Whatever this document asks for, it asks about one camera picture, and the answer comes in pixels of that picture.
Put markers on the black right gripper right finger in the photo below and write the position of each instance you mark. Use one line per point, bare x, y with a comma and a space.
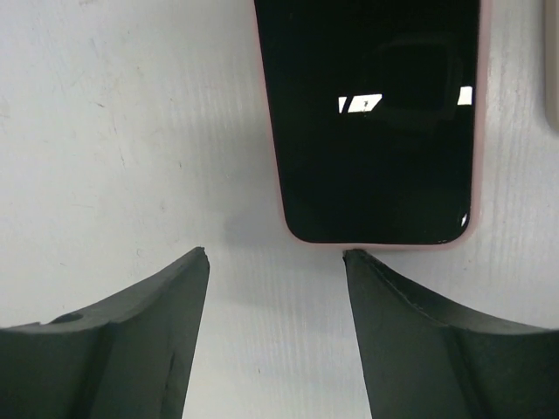
426, 356

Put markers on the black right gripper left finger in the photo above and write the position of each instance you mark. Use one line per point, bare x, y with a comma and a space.
127, 356

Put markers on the phone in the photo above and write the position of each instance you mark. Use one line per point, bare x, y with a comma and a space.
551, 43
375, 111

